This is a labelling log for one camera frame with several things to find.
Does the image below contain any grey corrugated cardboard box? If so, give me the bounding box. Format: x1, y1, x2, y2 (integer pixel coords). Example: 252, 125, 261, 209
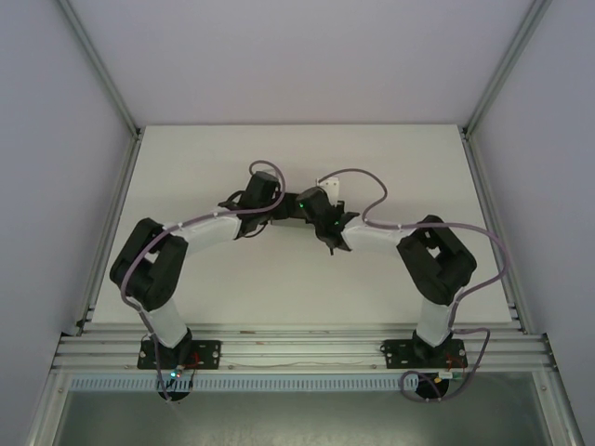
268, 216, 311, 230

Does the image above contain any grey metal sheet panel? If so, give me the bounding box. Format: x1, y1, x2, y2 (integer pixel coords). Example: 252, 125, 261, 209
54, 388, 580, 446

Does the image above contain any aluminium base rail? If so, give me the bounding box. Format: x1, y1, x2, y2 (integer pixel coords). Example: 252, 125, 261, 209
51, 323, 558, 374

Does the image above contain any aluminium side rail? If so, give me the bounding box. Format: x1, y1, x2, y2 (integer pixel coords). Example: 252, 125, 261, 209
73, 132, 143, 336
459, 130, 530, 335

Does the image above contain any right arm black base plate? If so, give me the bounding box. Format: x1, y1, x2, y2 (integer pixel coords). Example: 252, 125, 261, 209
381, 338, 467, 371

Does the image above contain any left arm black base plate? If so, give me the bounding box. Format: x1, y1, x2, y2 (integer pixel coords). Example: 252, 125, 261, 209
137, 338, 222, 371

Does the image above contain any slotted grey cable duct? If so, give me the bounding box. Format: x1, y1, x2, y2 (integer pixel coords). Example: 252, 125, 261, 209
68, 375, 406, 392

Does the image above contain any aluminium frame post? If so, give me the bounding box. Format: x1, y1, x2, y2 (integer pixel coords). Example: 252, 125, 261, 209
58, 0, 142, 138
462, 0, 554, 137

